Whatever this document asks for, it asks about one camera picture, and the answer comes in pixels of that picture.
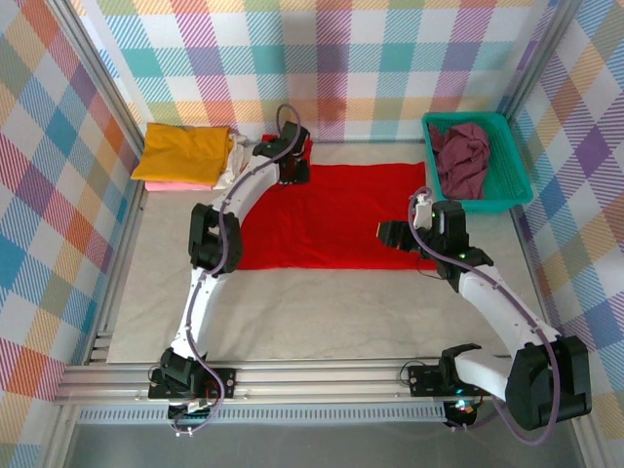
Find aluminium front frame rail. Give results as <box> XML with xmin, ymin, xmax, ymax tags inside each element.
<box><xmin>53</xmin><ymin>358</ymin><xmax>596</xmax><ymax>406</ymax></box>

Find maroon t-shirt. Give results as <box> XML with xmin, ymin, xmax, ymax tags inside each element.
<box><xmin>432</xmin><ymin>122</ymin><xmax>492</xmax><ymax>201</ymax></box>

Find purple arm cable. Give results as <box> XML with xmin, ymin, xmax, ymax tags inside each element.
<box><xmin>407</xmin><ymin>184</ymin><xmax>560</xmax><ymax>448</ymax></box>
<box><xmin>170</xmin><ymin>103</ymin><xmax>303</xmax><ymax>438</ymax></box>

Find red t-shirt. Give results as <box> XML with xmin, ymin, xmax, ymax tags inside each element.
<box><xmin>237</xmin><ymin>134</ymin><xmax>438</xmax><ymax>272</ymax></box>

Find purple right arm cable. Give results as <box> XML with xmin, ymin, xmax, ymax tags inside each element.
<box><xmin>407</xmin><ymin>184</ymin><xmax>560</xmax><ymax>448</ymax></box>

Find teal plastic basket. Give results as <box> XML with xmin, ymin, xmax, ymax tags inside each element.
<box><xmin>421</xmin><ymin>111</ymin><xmax>534</xmax><ymax>215</ymax></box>

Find yellow folded t-shirt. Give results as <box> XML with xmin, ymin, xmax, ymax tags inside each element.
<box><xmin>131</xmin><ymin>122</ymin><xmax>234</xmax><ymax>186</ymax></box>

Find grey slotted cable duct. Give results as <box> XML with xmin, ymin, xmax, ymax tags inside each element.
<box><xmin>77</xmin><ymin>408</ymin><xmax>449</xmax><ymax>424</ymax></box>

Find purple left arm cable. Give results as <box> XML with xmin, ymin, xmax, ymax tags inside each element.
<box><xmin>170</xmin><ymin>103</ymin><xmax>303</xmax><ymax>438</ymax></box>

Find aluminium frame post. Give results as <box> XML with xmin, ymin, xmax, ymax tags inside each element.
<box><xmin>46</xmin><ymin>0</ymin><xmax>150</xmax><ymax>147</ymax></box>
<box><xmin>496</xmin><ymin>0</ymin><xmax>585</xmax><ymax>123</ymax></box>

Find pink folded t-shirt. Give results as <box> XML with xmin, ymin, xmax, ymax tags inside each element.
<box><xmin>144</xmin><ymin>179</ymin><xmax>214</xmax><ymax>193</ymax></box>

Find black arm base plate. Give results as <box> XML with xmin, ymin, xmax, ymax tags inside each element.
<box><xmin>408</xmin><ymin>363</ymin><xmax>472</xmax><ymax>397</ymax></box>
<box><xmin>147</xmin><ymin>368</ymin><xmax>238</xmax><ymax>401</ymax></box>

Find small circuit board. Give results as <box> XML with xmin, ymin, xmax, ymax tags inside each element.
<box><xmin>168</xmin><ymin>397</ymin><xmax>218</xmax><ymax>438</ymax></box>
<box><xmin>446</xmin><ymin>397</ymin><xmax>482</xmax><ymax>430</ymax></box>

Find white folded t-shirt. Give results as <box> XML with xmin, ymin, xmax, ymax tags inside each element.
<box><xmin>212</xmin><ymin>132</ymin><xmax>253</xmax><ymax>191</ymax></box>

